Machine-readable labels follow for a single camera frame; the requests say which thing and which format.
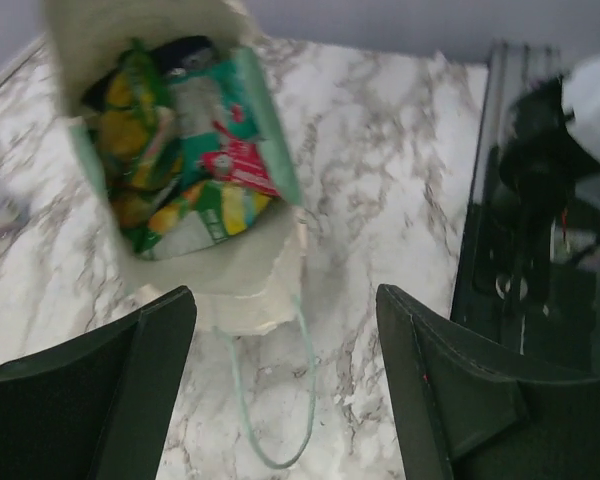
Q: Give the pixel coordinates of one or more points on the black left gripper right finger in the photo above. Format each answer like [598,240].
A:
[466,407]

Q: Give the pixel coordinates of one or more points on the white green paper bag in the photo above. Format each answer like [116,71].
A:
[250,284]

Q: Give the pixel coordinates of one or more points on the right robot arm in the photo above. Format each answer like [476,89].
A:
[580,100]

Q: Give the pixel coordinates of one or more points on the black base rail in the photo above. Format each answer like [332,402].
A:
[529,272]

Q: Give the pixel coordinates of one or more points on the yellow green Fox's candy bag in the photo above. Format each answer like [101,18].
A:
[160,227]

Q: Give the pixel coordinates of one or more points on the yellow green snack packet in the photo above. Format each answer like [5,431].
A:
[136,122]

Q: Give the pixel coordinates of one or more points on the teal snack packet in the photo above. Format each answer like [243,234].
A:
[211,100]

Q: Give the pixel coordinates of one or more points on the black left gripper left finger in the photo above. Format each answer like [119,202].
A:
[97,406]

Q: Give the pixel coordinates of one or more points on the red pink snack packet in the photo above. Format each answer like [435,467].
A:
[239,162]

